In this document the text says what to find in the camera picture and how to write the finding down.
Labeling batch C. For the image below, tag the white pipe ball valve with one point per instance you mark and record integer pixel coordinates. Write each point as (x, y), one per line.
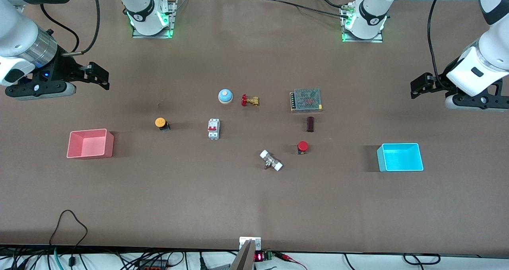
(271, 160)

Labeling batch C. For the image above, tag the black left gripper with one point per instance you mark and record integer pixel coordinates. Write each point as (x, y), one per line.
(442, 81)

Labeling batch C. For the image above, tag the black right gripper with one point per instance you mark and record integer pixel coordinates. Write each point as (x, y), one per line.
(66, 68)

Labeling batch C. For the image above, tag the metal mesh power supply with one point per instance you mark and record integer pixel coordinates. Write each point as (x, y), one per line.
(306, 100)

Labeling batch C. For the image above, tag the yellow push button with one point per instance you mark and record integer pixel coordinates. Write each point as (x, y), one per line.
(160, 122)

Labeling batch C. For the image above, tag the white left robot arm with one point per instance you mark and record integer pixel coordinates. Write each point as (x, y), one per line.
(489, 63)

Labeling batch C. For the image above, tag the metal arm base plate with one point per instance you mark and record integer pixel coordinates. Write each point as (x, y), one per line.
(364, 40)
(151, 35)

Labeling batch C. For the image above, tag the cyan plastic box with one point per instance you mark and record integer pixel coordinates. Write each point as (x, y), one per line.
(399, 158)

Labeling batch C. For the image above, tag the brass valve red handwheel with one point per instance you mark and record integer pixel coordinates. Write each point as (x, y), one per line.
(250, 100)

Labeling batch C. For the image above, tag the red LED display module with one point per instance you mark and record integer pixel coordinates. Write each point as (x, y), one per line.
(259, 257)

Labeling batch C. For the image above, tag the red alligator clip lead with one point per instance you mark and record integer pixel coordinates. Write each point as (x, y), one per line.
(286, 257)

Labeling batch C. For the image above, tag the dark brown rectangular block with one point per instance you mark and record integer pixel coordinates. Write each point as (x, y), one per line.
(310, 124)

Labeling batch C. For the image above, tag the blue call bell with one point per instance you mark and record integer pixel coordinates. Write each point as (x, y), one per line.
(225, 96)

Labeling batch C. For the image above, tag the pink plastic box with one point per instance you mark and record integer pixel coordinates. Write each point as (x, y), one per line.
(89, 144)

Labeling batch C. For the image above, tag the red push button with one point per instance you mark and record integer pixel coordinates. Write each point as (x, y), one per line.
(302, 145)

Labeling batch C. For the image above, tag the white mounting bracket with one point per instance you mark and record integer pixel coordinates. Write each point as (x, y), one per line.
(243, 241)

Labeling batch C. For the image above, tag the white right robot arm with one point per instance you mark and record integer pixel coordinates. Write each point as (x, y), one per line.
(12, 27)

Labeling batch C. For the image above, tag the white circuit breaker red switches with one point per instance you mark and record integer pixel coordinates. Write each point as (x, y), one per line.
(213, 129)

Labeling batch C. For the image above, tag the grey camera mount bar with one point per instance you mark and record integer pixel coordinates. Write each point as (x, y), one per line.
(243, 260)

